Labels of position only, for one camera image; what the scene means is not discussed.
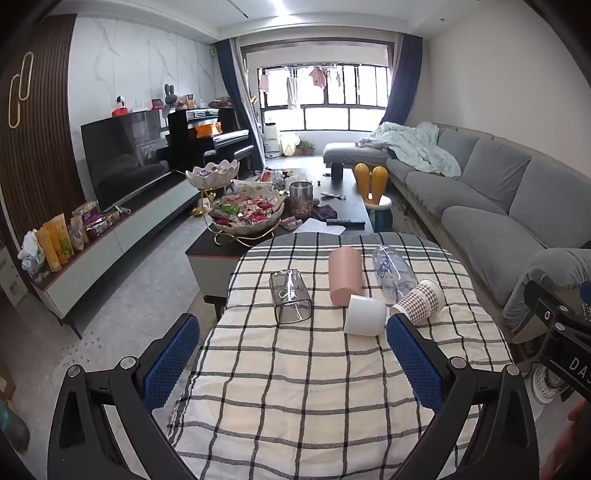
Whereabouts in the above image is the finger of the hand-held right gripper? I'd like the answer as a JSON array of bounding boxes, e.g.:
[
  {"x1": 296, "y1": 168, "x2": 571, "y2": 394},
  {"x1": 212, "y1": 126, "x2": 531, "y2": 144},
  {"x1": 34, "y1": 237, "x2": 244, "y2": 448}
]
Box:
[{"x1": 523, "y1": 280, "x2": 591, "y2": 334}]

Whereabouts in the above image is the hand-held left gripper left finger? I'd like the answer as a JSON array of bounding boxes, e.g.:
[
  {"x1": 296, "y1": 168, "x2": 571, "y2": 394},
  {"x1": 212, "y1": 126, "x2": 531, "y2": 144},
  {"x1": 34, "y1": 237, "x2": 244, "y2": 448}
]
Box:
[{"x1": 48, "y1": 313, "x2": 201, "y2": 480}]

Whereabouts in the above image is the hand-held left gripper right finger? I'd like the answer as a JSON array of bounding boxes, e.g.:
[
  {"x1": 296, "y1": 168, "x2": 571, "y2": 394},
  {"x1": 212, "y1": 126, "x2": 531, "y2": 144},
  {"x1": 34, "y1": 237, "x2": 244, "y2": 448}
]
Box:
[{"x1": 386, "y1": 315, "x2": 541, "y2": 480}]

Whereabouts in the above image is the brown checked paper cup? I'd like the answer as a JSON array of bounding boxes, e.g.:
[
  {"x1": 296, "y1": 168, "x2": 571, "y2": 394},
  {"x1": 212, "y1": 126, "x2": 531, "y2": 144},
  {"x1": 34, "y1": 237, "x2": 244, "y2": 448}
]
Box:
[{"x1": 390, "y1": 278, "x2": 445, "y2": 325}]

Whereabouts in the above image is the white cup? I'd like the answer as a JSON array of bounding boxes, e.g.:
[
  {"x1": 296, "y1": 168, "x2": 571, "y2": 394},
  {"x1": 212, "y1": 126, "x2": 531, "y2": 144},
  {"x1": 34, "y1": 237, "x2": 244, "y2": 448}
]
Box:
[{"x1": 344, "y1": 294, "x2": 388, "y2": 337}]

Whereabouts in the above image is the pink cup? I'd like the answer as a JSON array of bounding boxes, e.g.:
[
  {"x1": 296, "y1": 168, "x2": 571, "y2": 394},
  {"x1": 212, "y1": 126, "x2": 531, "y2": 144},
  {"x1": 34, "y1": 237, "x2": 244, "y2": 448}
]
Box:
[{"x1": 328, "y1": 246, "x2": 366, "y2": 306}]

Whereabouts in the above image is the clear square glass cup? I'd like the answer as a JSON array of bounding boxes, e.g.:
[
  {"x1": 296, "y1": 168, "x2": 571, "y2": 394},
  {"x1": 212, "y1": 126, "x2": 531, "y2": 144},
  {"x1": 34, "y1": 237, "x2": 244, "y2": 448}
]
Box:
[{"x1": 270, "y1": 270, "x2": 315, "y2": 325}]

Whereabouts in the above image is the white floor fan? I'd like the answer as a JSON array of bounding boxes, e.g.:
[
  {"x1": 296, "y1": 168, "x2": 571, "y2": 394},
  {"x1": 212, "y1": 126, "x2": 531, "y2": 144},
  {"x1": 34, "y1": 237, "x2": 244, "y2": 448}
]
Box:
[{"x1": 527, "y1": 364, "x2": 572, "y2": 408}]

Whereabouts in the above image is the dark coffee table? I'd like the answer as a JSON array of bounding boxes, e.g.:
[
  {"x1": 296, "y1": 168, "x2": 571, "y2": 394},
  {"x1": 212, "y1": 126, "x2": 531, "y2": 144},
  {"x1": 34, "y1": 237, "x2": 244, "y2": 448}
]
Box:
[{"x1": 185, "y1": 167, "x2": 376, "y2": 306}]

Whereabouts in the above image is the black white checked tablecloth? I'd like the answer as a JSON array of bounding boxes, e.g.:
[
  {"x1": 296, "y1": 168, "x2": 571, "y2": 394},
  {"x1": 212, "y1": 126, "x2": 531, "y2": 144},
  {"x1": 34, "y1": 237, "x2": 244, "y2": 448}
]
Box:
[{"x1": 166, "y1": 231, "x2": 516, "y2": 480}]

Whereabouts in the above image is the grey sofa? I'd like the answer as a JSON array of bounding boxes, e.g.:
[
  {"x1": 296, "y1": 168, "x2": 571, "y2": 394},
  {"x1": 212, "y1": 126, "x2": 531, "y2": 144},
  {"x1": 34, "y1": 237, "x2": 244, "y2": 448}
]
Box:
[{"x1": 322, "y1": 122, "x2": 591, "y2": 343}]

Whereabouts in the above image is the grey television cabinet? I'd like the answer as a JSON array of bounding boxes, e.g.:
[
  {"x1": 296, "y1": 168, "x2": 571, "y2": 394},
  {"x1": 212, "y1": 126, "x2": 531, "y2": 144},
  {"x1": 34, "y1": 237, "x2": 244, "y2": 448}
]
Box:
[{"x1": 30, "y1": 172, "x2": 205, "y2": 340}]

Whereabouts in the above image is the row of snack packets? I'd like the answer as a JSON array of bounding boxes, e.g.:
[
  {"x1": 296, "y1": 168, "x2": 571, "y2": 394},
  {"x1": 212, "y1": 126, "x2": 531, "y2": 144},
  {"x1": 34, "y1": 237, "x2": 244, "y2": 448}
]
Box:
[{"x1": 17, "y1": 200, "x2": 117, "y2": 274}]

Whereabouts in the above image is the grey slipper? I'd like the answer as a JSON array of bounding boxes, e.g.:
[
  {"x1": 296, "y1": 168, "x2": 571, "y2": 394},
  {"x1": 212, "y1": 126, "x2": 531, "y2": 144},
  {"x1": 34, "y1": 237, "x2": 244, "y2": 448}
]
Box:
[{"x1": 0, "y1": 401, "x2": 31, "y2": 454}]

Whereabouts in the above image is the white paper sheet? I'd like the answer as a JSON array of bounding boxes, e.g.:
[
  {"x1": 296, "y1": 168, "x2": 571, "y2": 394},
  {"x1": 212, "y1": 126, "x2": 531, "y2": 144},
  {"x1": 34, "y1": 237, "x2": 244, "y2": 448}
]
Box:
[{"x1": 294, "y1": 217, "x2": 345, "y2": 234}]

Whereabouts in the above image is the large white petal candy bowl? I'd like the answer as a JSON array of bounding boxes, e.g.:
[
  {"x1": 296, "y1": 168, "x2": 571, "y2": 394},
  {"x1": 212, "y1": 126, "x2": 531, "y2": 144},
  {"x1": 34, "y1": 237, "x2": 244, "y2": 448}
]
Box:
[{"x1": 205, "y1": 186, "x2": 286, "y2": 241}]

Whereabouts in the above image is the yellow rabbit ear stool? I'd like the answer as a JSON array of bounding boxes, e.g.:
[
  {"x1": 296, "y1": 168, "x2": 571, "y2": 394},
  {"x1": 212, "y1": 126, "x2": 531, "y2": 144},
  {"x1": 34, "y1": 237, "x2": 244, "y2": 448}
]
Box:
[{"x1": 353, "y1": 162, "x2": 393, "y2": 232}]

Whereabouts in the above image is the small white petal bowl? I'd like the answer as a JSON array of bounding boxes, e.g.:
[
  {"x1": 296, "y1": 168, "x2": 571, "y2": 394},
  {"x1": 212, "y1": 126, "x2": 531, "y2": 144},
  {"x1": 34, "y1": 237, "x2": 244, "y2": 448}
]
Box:
[{"x1": 185, "y1": 159, "x2": 240, "y2": 191}]

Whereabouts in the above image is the glass jar of nuts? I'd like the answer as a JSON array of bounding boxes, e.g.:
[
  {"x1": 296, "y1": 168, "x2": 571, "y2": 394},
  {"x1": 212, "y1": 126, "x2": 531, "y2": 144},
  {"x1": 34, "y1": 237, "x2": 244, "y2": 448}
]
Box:
[{"x1": 289, "y1": 181, "x2": 315, "y2": 221}]

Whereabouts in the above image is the light blue blanket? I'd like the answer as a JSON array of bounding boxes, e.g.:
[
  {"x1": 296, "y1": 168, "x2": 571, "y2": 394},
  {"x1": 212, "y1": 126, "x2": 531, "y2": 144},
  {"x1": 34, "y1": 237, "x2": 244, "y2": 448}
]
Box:
[{"x1": 357, "y1": 122, "x2": 463, "y2": 180}]

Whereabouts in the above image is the black television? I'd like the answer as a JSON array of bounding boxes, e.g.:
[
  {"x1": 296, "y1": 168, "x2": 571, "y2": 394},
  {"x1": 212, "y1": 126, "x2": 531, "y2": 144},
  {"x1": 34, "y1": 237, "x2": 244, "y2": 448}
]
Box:
[{"x1": 80, "y1": 110, "x2": 171, "y2": 212}]

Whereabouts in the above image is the black piano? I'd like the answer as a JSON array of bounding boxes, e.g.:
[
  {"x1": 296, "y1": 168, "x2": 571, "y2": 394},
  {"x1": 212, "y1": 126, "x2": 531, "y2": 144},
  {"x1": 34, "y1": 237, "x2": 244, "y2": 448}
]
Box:
[{"x1": 167, "y1": 107, "x2": 256, "y2": 175}]

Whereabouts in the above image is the white air purifier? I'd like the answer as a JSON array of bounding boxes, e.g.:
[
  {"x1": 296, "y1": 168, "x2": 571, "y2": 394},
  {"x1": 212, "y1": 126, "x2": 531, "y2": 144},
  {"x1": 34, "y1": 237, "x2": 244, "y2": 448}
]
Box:
[{"x1": 262, "y1": 121, "x2": 281, "y2": 158}]

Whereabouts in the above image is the blue curtain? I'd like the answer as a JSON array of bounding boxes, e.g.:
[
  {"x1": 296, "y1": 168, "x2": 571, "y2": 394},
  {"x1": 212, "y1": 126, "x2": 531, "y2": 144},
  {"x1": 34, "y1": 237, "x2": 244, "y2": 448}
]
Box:
[{"x1": 382, "y1": 34, "x2": 424, "y2": 126}]

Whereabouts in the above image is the hanging laundry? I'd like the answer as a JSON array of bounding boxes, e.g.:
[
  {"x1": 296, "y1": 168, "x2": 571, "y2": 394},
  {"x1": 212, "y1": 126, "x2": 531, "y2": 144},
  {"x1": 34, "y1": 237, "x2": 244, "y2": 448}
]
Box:
[{"x1": 257, "y1": 66, "x2": 345, "y2": 110}]

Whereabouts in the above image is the gold paperclip wall decor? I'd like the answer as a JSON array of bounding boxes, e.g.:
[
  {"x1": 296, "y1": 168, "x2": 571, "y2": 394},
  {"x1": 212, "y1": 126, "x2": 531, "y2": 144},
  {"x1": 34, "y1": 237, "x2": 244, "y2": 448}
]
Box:
[{"x1": 8, "y1": 51, "x2": 36, "y2": 130}]

